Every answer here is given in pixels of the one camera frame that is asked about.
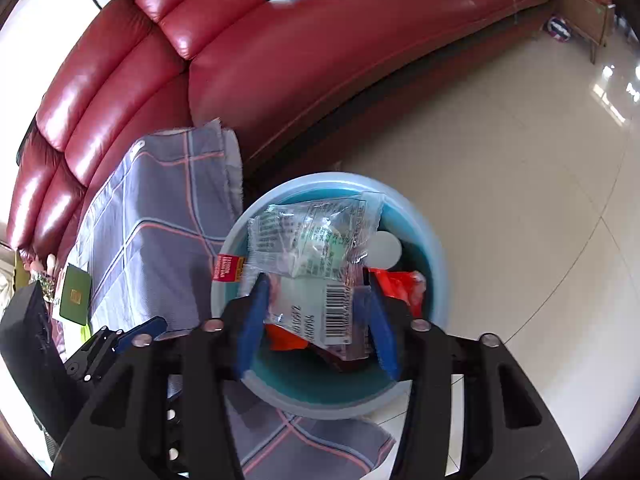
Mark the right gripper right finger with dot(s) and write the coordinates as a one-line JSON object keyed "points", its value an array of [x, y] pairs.
{"points": [[508, 431]]}

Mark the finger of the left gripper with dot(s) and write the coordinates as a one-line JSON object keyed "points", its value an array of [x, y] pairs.
{"points": [[95, 356]]}

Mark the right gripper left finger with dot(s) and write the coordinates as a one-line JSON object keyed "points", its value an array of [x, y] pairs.
{"points": [[122, 430]]}

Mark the red plastic snack bag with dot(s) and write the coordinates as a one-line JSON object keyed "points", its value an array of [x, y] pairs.
{"points": [[400, 287]]}

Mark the clear barcode plastic bag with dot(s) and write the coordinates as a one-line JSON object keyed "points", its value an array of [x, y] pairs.
{"points": [[313, 252]]}

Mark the bag of colourful beads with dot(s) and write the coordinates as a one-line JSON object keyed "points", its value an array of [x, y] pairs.
{"points": [[43, 273]]}

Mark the green white biscuit box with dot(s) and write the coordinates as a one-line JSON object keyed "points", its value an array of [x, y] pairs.
{"points": [[74, 295]]}

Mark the grey plaid cloth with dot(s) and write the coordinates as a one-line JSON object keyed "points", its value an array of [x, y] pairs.
{"points": [[149, 241]]}

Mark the white detox supplement bottle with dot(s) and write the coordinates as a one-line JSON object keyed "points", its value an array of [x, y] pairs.
{"points": [[384, 251]]}

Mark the red leather sofa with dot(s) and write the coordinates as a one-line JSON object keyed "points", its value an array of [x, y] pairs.
{"points": [[301, 83]]}

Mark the wooden side table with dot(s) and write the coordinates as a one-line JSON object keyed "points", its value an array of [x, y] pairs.
{"points": [[593, 20]]}

